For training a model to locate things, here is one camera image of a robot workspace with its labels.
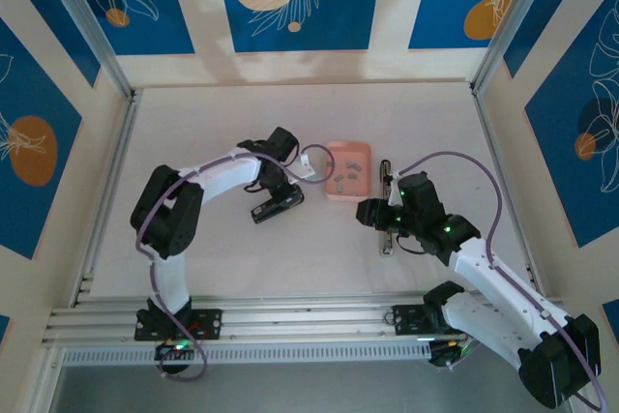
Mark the pink plastic tray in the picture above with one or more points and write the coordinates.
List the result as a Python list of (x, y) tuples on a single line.
[(362, 152)]

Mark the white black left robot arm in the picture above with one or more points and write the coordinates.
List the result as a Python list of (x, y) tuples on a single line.
[(222, 176)]

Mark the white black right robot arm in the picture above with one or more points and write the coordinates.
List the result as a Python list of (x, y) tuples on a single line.
[(493, 282)]

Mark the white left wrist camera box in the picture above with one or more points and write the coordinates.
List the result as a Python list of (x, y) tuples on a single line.
[(305, 168)]

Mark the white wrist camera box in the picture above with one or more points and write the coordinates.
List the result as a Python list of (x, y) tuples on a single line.
[(395, 190), (305, 168)]

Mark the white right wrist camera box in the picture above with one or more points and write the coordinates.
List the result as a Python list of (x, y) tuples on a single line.
[(395, 190)]

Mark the aluminium side rail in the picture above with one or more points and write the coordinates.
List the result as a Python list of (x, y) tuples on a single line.
[(109, 190), (492, 142)]

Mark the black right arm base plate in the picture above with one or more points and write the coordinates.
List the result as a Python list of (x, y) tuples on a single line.
[(406, 321)]

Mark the aluminium front rail frame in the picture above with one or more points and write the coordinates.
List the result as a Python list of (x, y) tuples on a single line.
[(314, 316)]

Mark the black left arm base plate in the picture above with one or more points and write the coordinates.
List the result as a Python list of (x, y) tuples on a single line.
[(213, 323)]

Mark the aluminium frame post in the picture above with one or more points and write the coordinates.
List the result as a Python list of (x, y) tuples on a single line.
[(511, 21), (89, 21)]

